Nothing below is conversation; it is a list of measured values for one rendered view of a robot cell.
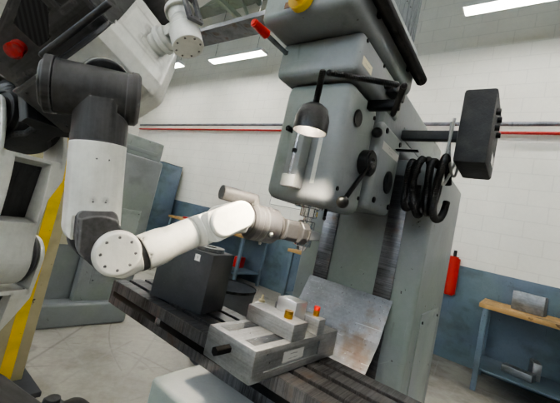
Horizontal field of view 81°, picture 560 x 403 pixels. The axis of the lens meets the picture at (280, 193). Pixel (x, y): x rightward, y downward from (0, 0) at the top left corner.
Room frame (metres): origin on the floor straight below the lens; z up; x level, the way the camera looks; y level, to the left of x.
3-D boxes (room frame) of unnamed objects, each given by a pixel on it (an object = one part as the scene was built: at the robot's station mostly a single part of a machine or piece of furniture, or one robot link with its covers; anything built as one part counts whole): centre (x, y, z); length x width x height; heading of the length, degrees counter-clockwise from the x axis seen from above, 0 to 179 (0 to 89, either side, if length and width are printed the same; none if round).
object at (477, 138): (0.93, -0.54, 1.62); 0.20 x 0.09 x 0.21; 143
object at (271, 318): (0.84, -0.06, 1.01); 0.15 x 0.06 x 0.04; 50
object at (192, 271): (1.13, 0.23, 1.02); 0.22 x 0.12 x 0.20; 63
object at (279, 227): (0.84, -0.01, 1.23); 0.13 x 0.12 x 0.10; 35
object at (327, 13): (0.90, -0.10, 1.81); 0.47 x 0.26 x 0.16; 143
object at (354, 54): (0.92, -0.12, 1.68); 0.34 x 0.24 x 0.10; 143
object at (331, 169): (0.89, -0.09, 1.47); 0.21 x 0.19 x 0.32; 53
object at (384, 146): (1.04, -0.21, 1.47); 0.24 x 0.19 x 0.26; 53
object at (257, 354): (0.86, -0.08, 0.97); 0.35 x 0.15 x 0.11; 140
